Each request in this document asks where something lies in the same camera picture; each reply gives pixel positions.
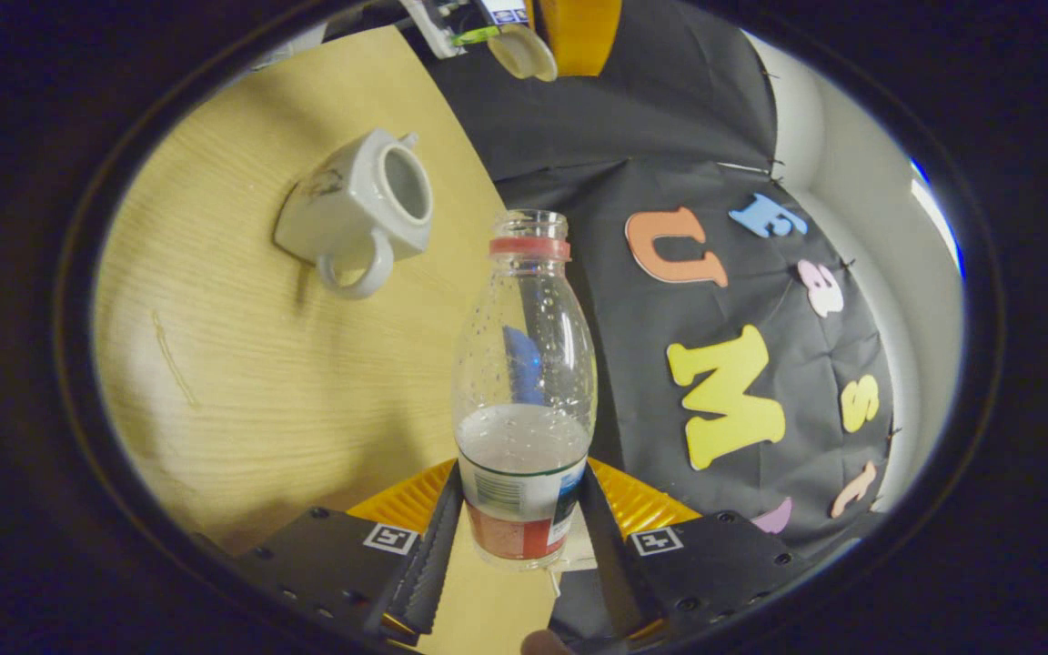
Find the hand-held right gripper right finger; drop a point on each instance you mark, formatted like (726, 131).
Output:
(619, 569)

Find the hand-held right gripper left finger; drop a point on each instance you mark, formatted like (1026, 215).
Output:
(433, 564)

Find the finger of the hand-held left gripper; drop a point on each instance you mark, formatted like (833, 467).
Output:
(583, 36)

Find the clear plastic water bottle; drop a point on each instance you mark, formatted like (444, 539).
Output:
(524, 455)

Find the white ceramic teacup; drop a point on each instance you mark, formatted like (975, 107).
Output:
(351, 205)

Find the black backdrop cloth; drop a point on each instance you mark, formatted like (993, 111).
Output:
(670, 118)

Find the white side table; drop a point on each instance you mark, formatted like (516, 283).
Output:
(433, 27)

